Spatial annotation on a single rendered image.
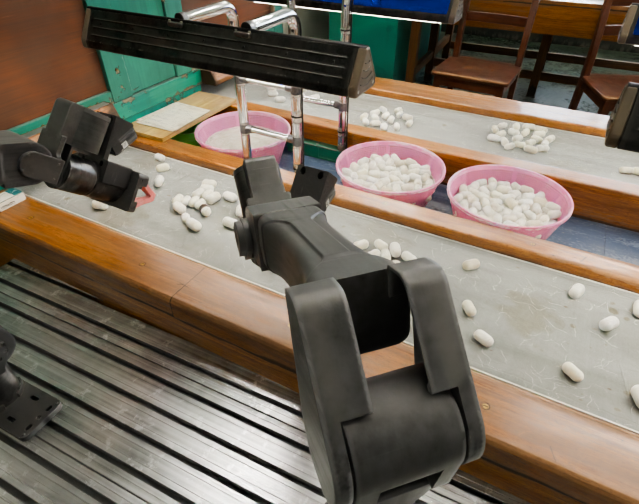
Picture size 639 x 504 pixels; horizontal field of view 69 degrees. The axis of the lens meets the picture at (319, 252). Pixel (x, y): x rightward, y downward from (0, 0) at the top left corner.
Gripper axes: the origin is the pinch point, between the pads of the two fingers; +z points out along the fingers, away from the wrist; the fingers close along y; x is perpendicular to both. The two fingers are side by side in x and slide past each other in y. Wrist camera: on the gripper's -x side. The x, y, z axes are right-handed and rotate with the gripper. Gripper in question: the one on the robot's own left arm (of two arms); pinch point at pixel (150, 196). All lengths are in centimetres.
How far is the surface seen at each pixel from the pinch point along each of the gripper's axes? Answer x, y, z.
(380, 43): -148, 66, 240
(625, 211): -30, -82, 56
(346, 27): -52, -11, 33
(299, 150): -20.4, -10.9, 29.3
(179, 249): 8.3, -3.6, 8.0
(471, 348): 7, -61, 10
